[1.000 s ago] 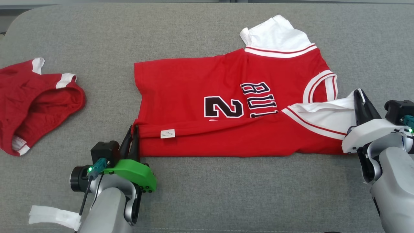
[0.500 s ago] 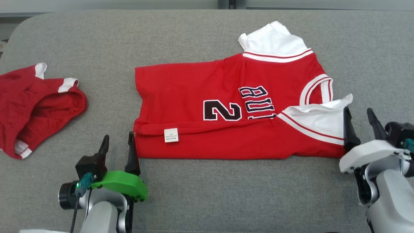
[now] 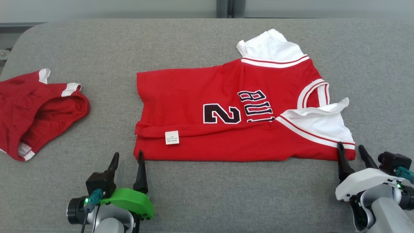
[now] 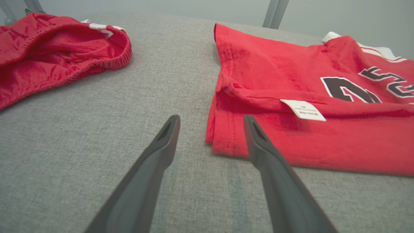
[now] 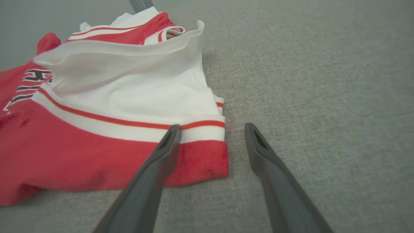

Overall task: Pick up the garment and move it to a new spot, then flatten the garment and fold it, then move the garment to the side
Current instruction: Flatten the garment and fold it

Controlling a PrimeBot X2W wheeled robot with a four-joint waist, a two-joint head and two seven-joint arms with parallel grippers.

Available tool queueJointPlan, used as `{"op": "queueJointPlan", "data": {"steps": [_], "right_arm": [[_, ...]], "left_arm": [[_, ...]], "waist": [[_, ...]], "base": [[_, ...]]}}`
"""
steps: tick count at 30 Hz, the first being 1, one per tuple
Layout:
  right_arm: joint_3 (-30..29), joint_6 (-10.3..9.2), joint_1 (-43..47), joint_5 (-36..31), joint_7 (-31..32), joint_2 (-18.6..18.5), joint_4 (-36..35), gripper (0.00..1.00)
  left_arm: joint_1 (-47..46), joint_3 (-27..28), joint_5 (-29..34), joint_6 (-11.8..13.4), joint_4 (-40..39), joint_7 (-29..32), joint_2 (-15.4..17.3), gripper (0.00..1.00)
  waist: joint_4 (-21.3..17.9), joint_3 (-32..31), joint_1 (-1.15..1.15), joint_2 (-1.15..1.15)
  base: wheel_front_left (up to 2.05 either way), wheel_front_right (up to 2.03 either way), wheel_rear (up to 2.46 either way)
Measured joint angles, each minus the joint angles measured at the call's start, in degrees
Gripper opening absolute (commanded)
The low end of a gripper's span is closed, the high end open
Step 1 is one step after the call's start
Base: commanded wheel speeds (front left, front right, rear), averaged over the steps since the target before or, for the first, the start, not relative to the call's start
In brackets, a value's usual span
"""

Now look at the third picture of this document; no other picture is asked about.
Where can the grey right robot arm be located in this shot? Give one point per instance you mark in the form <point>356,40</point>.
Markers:
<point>385,213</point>

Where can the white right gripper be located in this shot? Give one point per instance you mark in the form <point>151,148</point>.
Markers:
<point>362,181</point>

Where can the red white basketball jersey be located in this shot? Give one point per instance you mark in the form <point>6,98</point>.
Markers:
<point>207,90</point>

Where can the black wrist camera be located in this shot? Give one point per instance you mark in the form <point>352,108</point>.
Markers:
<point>100,183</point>
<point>393,161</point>

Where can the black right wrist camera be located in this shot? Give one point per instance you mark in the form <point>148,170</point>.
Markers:
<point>393,161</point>

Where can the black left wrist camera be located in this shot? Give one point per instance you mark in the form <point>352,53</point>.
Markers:
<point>100,183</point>

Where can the red shorts white trim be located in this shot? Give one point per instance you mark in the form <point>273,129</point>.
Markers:
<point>19,106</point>

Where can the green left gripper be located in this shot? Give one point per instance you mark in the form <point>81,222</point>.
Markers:
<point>132,202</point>

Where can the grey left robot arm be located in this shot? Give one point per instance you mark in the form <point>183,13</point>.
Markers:
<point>110,223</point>

